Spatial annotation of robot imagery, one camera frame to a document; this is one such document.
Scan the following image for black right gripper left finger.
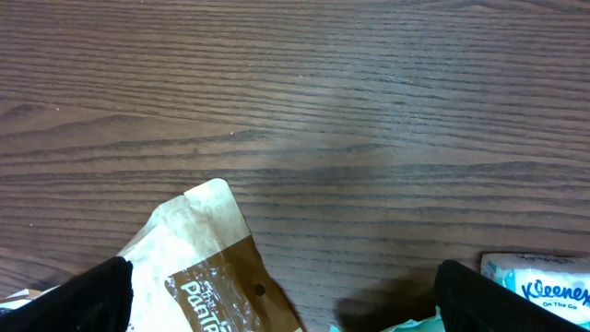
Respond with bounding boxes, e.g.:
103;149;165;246
1;256;134;332

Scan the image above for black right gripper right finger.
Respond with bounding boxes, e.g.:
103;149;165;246
434;260;585;332

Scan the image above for mint green snack packet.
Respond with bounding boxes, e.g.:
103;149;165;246
329;306;448;332

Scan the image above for brown printed snack pouch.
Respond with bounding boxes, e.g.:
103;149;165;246
1;179;301;332

